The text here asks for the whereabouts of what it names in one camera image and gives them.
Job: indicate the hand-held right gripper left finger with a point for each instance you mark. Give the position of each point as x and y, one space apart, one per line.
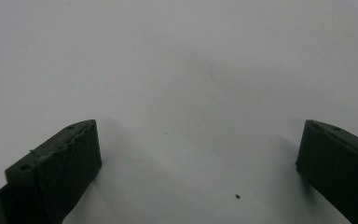
59 171

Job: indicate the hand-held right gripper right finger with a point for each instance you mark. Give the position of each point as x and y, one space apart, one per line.
338 165

